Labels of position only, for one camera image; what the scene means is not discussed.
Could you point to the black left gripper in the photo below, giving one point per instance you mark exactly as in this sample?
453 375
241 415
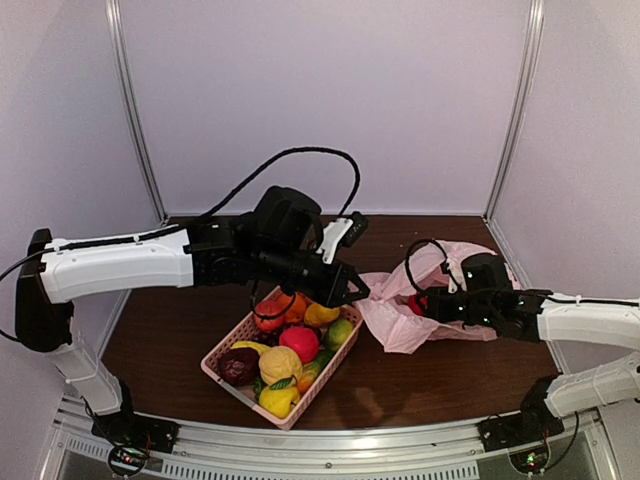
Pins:
332 295

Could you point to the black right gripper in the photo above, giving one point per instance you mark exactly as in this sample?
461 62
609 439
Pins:
436 309

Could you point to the pink plastic bag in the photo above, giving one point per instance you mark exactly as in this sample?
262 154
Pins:
394 313

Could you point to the yellow green pear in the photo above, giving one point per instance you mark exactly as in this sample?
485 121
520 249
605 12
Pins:
318 316

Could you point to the orange fruit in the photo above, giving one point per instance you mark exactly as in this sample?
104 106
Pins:
295 307

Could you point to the yellow orange persimmon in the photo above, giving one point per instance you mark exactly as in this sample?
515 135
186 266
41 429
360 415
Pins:
279 363

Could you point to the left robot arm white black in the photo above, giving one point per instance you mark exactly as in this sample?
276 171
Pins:
281 242

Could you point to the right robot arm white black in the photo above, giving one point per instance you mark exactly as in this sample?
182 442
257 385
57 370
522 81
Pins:
481 293

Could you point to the green orange mango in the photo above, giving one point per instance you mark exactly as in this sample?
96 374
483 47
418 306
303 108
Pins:
312 370

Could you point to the yellow starfruit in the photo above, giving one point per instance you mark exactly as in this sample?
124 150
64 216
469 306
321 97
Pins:
257 347

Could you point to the dark purple mangosteen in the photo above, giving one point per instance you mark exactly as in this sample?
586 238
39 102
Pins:
239 367

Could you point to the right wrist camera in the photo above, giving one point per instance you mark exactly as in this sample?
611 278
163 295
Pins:
451 267

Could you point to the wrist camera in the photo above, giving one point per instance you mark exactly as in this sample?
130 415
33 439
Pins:
341 232
451 267

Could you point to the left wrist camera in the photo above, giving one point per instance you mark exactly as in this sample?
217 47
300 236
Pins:
341 232

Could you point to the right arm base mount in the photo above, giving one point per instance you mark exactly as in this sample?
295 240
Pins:
524 434

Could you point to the front aluminium rail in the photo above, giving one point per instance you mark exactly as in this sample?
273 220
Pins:
442 451

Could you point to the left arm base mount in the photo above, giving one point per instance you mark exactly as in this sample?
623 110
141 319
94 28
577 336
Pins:
133 439

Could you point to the right aluminium frame post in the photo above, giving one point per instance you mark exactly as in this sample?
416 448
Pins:
527 70

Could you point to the aluminium frame post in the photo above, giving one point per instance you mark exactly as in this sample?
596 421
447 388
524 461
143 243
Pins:
131 109
527 70

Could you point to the left aluminium frame post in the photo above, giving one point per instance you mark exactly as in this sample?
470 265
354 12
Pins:
131 109

